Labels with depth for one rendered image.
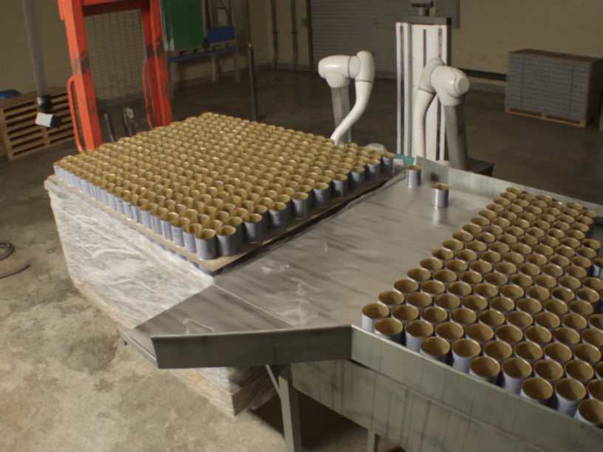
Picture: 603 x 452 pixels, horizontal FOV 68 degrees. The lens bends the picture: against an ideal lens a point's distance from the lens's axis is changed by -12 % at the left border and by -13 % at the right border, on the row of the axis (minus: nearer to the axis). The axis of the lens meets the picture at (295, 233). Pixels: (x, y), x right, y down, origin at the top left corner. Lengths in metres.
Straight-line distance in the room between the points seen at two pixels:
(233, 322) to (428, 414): 0.57
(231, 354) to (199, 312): 0.26
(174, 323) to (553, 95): 7.76
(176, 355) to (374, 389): 0.50
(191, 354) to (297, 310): 0.34
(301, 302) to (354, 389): 0.29
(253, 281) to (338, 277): 0.26
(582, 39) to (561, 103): 1.94
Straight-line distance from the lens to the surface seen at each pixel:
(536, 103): 8.71
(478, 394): 1.10
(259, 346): 1.22
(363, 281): 1.53
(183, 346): 1.24
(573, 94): 8.51
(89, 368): 3.15
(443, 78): 2.46
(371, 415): 1.39
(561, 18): 10.20
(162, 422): 2.67
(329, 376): 1.40
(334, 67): 2.89
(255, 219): 1.77
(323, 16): 12.83
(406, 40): 3.00
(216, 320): 1.41
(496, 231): 1.75
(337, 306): 1.42
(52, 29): 10.88
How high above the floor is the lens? 1.89
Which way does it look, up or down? 26 degrees down
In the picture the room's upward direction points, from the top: 4 degrees counter-clockwise
